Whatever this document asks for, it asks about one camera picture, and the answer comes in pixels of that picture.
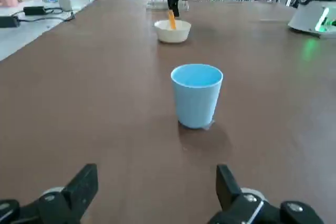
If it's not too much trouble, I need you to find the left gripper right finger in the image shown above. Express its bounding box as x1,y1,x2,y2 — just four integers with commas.
207,164,326,224

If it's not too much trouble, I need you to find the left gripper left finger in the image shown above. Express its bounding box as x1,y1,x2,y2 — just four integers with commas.
0,163,99,224

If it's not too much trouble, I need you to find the orange handled brush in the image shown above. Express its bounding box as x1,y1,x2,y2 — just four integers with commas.
167,10,177,30

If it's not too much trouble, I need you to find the blue plastic cup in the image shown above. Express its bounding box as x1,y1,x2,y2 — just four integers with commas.
170,63,224,130

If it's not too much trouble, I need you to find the cream round bowl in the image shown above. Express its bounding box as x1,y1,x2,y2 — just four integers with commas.
153,19,192,45

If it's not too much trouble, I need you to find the black power adapter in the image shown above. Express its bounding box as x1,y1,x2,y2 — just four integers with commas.
23,6,47,16
0,16,20,28

